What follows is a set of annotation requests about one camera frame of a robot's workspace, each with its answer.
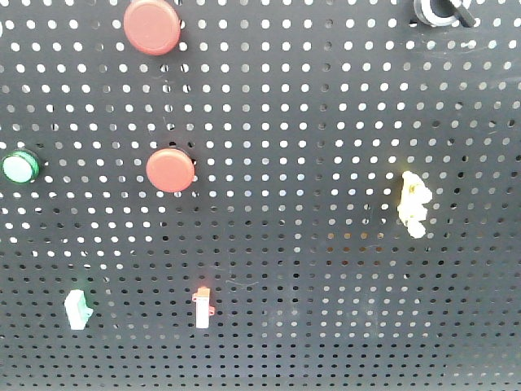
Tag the green round push button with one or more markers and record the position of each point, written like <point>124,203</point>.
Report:
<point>21,166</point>

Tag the lower red mushroom button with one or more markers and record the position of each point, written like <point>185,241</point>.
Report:
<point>170,170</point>

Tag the green-white rocker switch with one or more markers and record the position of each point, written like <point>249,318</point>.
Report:
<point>77,310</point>

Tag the red mushroom button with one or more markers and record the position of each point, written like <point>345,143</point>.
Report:
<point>170,170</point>
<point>152,26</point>

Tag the yellow lever switch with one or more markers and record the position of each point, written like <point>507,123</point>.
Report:
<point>411,210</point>

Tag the black rotary selector switch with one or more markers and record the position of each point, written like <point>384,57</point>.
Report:
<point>444,12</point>

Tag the red-white rocker switch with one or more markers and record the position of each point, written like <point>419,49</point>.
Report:
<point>203,309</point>

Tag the upper red mushroom button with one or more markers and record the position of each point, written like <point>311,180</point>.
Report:
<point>152,26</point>

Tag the black perforated pegboard panel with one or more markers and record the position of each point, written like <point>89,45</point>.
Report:
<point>300,118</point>

